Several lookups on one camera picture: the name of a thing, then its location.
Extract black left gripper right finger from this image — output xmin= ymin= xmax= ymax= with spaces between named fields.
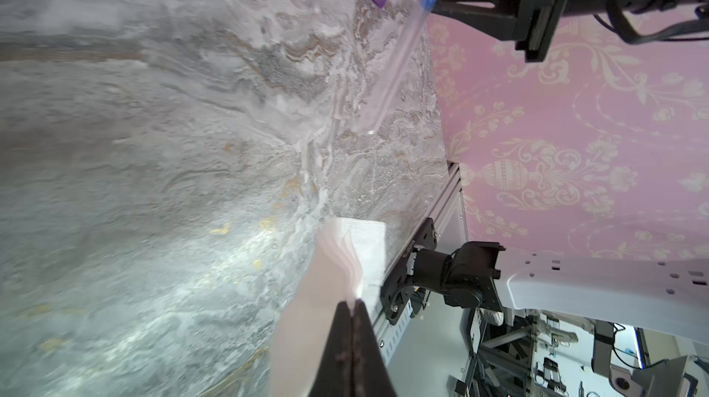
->
xmin=352 ymin=300 xmax=397 ymax=397

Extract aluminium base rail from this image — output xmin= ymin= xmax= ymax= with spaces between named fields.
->
xmin=373 ymin=162 xmax=469 ymax=396

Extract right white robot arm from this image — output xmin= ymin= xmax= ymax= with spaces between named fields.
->
xmin=428 ymin=16 xmax=708 ymax=345

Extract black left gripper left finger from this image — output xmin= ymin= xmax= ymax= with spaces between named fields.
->
xmin=309 ymin=302 xmax=354 ymax=397

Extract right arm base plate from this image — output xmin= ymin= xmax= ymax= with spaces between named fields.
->
xmin=380 ymin=218 xmax=438 ymax=326

